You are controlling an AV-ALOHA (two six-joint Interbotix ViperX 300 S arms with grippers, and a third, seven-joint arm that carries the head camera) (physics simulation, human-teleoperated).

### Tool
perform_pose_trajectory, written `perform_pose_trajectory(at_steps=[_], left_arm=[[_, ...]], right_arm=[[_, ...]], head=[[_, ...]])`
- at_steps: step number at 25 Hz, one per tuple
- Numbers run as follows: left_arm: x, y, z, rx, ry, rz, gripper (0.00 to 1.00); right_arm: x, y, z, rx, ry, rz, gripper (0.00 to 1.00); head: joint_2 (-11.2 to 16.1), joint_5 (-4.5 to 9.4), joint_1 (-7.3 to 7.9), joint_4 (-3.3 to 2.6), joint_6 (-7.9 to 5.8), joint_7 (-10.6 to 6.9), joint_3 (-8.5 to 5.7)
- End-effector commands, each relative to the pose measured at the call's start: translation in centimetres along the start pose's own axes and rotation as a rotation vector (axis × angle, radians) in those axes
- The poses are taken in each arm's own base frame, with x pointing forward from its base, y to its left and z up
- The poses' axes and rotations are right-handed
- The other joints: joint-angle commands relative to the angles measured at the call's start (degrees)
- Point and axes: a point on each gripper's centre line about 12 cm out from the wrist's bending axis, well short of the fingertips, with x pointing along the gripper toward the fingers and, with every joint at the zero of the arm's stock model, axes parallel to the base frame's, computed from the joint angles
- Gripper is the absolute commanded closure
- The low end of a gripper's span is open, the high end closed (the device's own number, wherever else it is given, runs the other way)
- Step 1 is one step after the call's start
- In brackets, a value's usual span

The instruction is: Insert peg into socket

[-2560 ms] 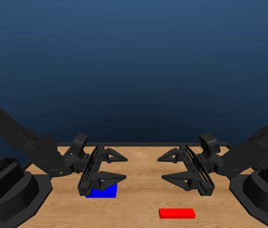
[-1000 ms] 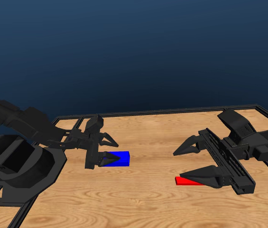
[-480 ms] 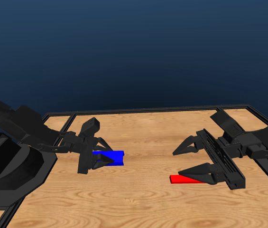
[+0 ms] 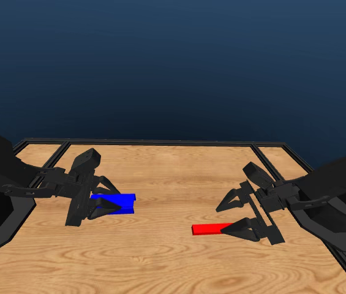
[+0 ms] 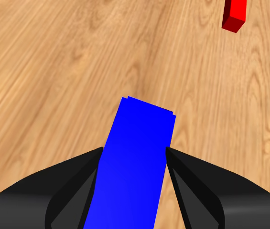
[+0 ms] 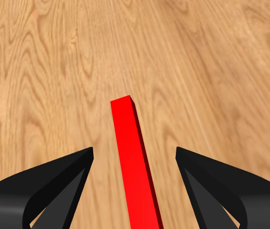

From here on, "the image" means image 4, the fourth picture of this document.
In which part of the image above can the black table frame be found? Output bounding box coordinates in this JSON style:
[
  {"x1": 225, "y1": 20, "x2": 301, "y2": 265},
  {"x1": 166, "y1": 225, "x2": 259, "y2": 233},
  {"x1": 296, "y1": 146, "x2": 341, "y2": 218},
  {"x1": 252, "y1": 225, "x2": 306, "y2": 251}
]
[{"x1": 12, "y1": 138, "x2": 346, "y2": 294}]

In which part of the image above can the blue hollow socket block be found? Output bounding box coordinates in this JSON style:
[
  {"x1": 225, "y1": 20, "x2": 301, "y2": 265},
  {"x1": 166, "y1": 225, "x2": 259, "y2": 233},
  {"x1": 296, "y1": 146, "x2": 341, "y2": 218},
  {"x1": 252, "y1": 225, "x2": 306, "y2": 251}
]
[{"x1": 90, "y1": 193, "x2": 138, "y2": 216}]

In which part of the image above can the thin red peg bar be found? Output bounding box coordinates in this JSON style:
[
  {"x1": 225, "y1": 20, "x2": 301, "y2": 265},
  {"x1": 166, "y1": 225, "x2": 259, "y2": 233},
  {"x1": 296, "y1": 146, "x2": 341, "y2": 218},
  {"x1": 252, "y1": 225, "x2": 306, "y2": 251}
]
[{"x1": 191, "y1": 223, "x2": 235, "y2": 236}]

